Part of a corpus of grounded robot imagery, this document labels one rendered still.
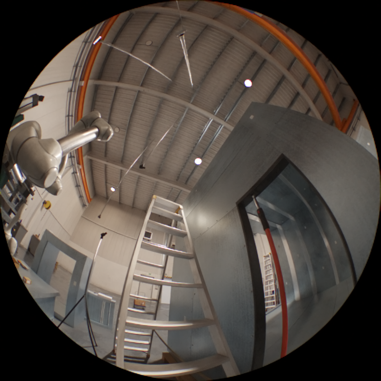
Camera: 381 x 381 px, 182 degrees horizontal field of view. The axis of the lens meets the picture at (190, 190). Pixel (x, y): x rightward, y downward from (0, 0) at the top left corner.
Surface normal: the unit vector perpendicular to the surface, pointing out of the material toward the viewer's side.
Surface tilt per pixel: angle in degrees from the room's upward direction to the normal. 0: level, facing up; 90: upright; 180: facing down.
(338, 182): 90
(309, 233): 90
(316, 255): 90
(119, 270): 90
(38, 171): 122
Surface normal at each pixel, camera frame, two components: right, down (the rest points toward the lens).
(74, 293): 0.44, -0.65
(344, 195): -0.90, -0.34
